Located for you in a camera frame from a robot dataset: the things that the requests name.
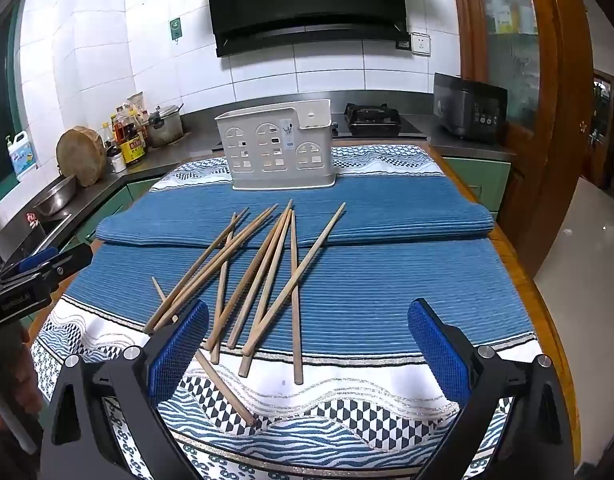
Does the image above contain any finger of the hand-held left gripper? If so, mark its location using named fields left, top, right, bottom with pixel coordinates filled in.
left=0, top=247, right=58, bottom=286
left=37, top=244, right=94, bottom=293

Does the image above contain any steel bowl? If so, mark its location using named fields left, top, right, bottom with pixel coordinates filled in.
left=32, top=175, right=78, bottom=213

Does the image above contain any round wooden cutting board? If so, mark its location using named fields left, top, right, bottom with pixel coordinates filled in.
left=56, top=126, right=108, bottom=187

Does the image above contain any black rice cooker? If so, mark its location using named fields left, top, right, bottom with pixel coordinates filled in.
left=432, top=72, right=509, bottom=142

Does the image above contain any black gas cooktop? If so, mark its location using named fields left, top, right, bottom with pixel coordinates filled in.
left=332, top=102, right=428, bottom=140

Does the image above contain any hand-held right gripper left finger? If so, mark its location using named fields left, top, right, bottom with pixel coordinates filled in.
left=39, top=300, right=210, bottom=480

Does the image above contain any bunch of wooden chopsticks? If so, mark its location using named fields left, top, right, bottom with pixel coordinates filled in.
left=143, top=199, right=347, bottom=428

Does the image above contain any steel pot with lid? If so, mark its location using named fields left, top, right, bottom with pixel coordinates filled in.
left=147, top=103, right=185, bottom=148

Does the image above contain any black range hood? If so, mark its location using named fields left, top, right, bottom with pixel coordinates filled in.
left=179, top=0, right=410, bottom=58

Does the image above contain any white plastic utensil holder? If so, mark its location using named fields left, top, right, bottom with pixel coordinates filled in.
left=214, top=99, right=338, bottom=192

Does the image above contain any long blue patterned cloth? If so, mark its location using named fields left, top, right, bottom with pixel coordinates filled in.
left=29, top=237, right=543, bottom=480

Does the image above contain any person's left hand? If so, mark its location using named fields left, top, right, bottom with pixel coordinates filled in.
left=0, top=327, right=44, bottom=431

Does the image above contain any cluster of condiment bottles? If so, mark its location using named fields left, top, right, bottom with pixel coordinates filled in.
left=99, top=91, right=150, bottom=175

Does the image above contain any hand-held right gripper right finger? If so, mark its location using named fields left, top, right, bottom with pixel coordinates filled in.
left=407, top=298, right=575, bottom=480

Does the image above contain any steel kitchen sink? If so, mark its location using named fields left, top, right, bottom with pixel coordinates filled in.
left=0, top=210, right=72, bottom=266

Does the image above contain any white detergent jug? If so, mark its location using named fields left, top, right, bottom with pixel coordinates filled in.
left=7, top=130, right=39, bottom=182

